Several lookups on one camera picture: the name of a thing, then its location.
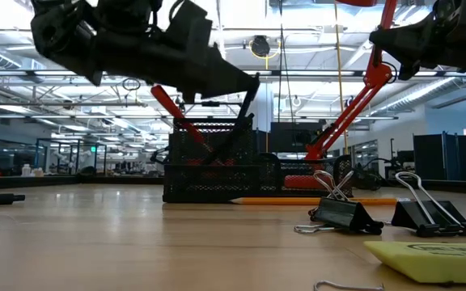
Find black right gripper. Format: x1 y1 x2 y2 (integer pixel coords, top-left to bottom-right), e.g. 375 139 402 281
369 0 466 82

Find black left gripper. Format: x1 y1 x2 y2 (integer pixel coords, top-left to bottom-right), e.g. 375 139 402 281
102 27 261 104

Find red grey handled scissors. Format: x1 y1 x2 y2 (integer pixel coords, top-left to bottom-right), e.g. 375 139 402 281
150 84 238 167

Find black mesh desk organizer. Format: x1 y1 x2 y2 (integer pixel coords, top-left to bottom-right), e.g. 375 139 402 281
162 116 354 205

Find yellow wooden pencil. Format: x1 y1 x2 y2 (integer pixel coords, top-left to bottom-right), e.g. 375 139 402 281
229 196 412 206

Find neon yellow printed eraser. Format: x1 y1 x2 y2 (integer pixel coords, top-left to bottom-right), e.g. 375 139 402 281
363 240 466 285

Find red desk lamp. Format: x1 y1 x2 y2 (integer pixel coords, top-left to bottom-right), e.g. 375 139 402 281
283 0 399 191

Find dark blue room partition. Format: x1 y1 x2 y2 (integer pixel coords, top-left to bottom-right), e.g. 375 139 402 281
413 129 466 182

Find black ceiling cable reel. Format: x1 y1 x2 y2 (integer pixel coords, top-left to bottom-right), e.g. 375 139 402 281
248 35 282 60

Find yellow hanging cord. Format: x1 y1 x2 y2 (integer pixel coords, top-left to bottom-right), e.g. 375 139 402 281
333 0 350 155

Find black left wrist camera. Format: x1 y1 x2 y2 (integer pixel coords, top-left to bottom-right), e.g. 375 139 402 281
167 0 214 53

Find black lamp power cable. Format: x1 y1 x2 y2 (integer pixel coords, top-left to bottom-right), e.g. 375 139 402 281
353 156 384 192

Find loose silver wire handle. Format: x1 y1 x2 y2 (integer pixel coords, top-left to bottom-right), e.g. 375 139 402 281
312 280 386 291

